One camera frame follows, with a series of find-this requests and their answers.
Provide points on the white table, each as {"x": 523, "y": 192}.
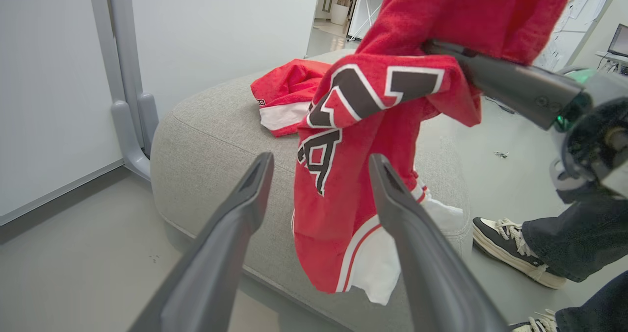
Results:
{"x": 364, "y": 13}

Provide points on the grey fabric sofa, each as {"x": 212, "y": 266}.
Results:
{"x": 221, "y": 140}

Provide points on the white plant pot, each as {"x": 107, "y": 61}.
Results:
{"x": 338, "y": 14}

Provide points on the black and white sneaker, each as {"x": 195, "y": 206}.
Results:
{"x": 537, "y": 323}
{"x": 515, "y": 251}

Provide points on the open laptop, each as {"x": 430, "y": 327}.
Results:
{"x": 619, "y": 40}

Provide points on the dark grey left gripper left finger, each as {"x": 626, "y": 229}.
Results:
{"x": 211, "y": 258}

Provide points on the small dark floor debris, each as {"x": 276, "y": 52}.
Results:
{"x": 501, "y": 154}

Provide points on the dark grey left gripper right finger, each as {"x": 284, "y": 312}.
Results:
{"x": 431, "y": 258}

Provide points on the red lettered garment with label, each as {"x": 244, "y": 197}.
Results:
{"x": 373, "y": 140}

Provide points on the dark jeans leg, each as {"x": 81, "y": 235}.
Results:
{"x": 579, "y": 239}
{"x": 596, "y": 307}

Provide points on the red garment with white band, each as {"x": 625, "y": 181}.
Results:
{"x": 287, "y": 94}

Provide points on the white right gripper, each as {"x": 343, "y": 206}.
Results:
{"x": 596, "y": 131}

